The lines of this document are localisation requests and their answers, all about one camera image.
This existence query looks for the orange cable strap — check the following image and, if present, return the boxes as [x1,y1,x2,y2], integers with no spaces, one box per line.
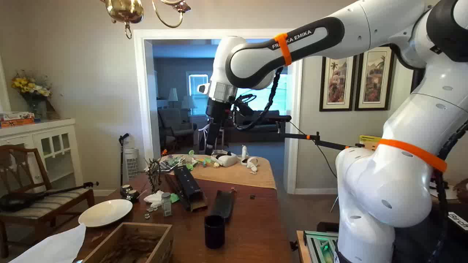
[377,137,449,174]
[273,32,294,67]

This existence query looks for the white round plate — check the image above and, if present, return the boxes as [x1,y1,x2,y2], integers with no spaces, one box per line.
[77,197,134,229]

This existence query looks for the dark metal ring statue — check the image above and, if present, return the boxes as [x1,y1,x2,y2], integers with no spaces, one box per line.
[145,157,166,193]

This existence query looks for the white small toy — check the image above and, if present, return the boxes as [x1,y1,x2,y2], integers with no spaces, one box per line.
[245,156,260,174]

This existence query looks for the brass chandelier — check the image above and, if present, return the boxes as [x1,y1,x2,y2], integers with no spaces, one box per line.
[99,0,193,41]

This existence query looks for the wide framed picture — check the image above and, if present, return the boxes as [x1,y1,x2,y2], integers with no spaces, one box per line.
[354,45,395,112]

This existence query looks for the white door frame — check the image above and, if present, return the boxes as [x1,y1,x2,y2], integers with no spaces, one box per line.
[131,27,305,195]

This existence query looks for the wooden dining chair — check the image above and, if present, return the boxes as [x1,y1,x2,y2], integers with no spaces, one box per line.
[0,143,98,260]

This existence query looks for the white glass-door cabinet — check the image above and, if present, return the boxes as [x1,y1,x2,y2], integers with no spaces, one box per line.
[0,117,85,191]

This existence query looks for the black small gadget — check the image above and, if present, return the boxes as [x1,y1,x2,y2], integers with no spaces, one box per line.
[120,182,142,203]

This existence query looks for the long black box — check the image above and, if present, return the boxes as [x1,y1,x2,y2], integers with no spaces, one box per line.
[171,165,209,213]

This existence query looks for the small glass jar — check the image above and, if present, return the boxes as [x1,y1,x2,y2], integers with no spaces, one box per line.
[161,195,174,217]

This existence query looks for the yellow flowers in vase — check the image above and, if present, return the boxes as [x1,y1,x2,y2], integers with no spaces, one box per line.
[10,71,54,122]

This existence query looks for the open wooden box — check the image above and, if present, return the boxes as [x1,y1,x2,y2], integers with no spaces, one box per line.
[83,220,174,263]

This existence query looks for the black cup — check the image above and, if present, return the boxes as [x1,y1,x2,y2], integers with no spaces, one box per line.
[203,213,226,250]

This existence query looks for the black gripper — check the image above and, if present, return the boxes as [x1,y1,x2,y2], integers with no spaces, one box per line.
[202,99,231,143]

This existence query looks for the beige woven table runner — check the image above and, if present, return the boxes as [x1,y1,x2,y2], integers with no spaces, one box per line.
[165,153,278,190]

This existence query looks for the orange patterned cloth stack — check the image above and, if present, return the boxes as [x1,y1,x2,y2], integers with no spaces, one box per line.
[0,111,36,128]

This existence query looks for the crumpled white napkin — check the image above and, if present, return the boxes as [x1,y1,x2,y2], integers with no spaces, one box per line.
[143,188,166,206]

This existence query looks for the wooden base board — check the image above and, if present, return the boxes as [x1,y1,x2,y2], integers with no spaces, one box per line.
[295,229,313,263]

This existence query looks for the black camera boom rod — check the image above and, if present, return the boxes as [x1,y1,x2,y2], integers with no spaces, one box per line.
[276,114,367,150]

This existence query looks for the white rounded toy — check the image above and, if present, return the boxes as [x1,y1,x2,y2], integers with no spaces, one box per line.
[216,153,240,168]

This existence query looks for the grey armchair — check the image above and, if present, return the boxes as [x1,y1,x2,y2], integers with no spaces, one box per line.
[158,106,196,147]

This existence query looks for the aluminium base frame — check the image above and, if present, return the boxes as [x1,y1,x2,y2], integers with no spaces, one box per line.
[302,229,341,263]

